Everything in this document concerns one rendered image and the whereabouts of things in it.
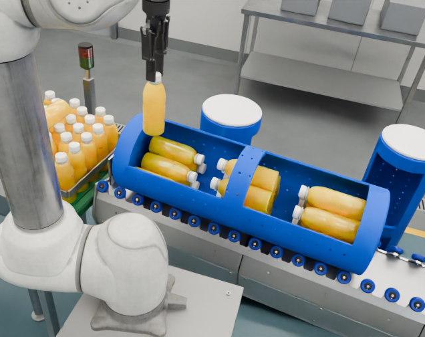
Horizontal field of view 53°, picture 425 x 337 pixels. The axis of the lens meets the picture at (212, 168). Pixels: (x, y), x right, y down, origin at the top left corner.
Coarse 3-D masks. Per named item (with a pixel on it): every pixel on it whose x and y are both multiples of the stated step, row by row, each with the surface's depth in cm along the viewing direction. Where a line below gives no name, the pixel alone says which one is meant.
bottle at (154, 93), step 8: (160, 80) 129; (144, 88) 129; (152, 88) 128; (160, 88) 128; (144, 96) 130; (152, 96) 128; (160, 96) 129; (144, 104) 131; (152, 104) 130; (160, 104) 131; (144, 112) 133; (152, 112) 132; (160, 112) 133; (144, 120) 135; (152, 120) 133; (160, 120) 134; (144, 128) 137; (152, 128) 135; (160, 128) 136
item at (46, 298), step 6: (42, 294) 180; (48, 294) 182; (42, 300) 183; (48, 300) 183; (42, 306) 186; (48, 306) 185; (54, 306) 190; (48, 312) 187; (54, 312) 192; (48, 318) 191; (54, 318) 193; (48, 324) 195; (54, 324) 195; (48, 330) 198; (54, 330) 197; (54, 336) 200
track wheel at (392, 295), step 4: (388, 288) 132; (392, 288) 131; (384, 292) 133; (388, 292) 131; (392, 292) 131; (396, 292) 131; (388, 296) 131; (392, 296) 131; (396, 296) 131; (388, 300) 131; (392, 300) 131; (396, 300) 131
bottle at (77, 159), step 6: (78, 150) 154; (72, 156) 153; (78, 156) 154; (84, 156) 156; (72, 162) 154; (78, 162) 154; (84, 162) 157; (78, 168) 156; (84, 168) 158; (78, 174) 157; (84, 174) 159; (78, 180) 159; (84, 186) 162; (78, 192) 162
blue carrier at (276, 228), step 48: (144, 144) 161; (192, 144) 161; (240, 144) 145; (144, 192) 146; (192, 192) 136; (240, 192) 131; (288, 192) 154; (384, 192) 128; (288, 240) 131; (336, 240) 124
